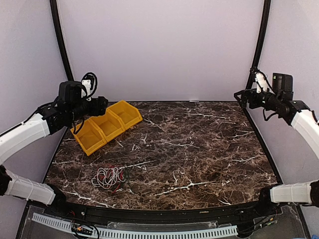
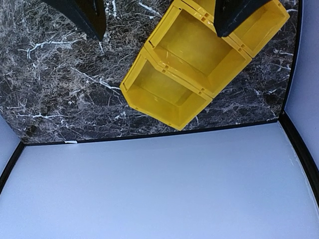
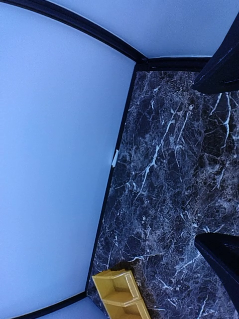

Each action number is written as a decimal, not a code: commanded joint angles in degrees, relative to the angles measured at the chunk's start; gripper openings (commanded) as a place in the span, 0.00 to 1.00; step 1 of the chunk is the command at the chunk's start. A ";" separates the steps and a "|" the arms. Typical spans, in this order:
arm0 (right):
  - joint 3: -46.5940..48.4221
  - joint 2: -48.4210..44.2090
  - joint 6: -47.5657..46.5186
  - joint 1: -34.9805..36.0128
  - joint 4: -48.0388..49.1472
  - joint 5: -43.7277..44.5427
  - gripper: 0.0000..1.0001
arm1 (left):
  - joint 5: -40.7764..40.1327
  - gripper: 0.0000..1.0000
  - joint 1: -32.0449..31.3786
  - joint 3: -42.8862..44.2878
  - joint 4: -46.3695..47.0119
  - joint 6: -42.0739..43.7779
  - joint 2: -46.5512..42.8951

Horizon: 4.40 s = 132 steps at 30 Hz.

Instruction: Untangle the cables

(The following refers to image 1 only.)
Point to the middle yellow plastic bin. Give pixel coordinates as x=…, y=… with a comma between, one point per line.
x=109, y=124

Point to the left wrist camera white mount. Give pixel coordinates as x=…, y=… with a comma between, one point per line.
x=90, y=83

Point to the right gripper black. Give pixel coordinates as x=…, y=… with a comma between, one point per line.
x=245, y=93

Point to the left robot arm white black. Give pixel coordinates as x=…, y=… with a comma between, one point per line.
x=74, y=102

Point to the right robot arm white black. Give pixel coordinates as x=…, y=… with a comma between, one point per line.
x=277, y=97

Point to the right black frame post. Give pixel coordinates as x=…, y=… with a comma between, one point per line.
x=260, y=41

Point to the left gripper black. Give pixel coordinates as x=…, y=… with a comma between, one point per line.
x=98, y=107

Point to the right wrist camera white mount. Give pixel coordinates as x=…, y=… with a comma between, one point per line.
x=261, y=81

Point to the yellow plastic bin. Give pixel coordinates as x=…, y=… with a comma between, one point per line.
x=128, y=114
x=109, y=124
x=89, y=138

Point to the left black frame post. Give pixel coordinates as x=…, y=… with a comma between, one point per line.
x=60, y=39

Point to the black front rail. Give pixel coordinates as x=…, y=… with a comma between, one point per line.
x=240, y=213

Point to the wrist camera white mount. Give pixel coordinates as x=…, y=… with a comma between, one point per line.
x=261, y=81
x=90, y=83

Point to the small circuit board with wires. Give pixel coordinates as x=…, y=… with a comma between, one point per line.
x=81, y=229

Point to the right yellow plastic bin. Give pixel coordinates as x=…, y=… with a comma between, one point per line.
x=128, y=114

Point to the black frame post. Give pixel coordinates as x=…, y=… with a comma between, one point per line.
x=260, y=41
x=60, y=39

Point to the left yellow plastic bin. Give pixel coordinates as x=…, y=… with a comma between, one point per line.
x=89, y=138

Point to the white slotted cable duct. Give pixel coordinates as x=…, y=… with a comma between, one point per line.
x=105, y=233

